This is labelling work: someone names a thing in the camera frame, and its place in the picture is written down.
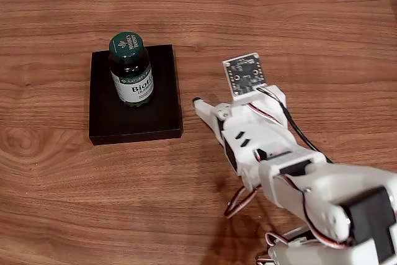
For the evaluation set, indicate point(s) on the green-capped Biotin pill bottle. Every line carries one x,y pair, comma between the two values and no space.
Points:
130,91

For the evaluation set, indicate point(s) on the shallow black cardboard box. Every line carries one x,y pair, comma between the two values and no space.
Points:
102,122

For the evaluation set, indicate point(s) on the camera circuit board on mount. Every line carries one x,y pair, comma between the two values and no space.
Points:
246,74

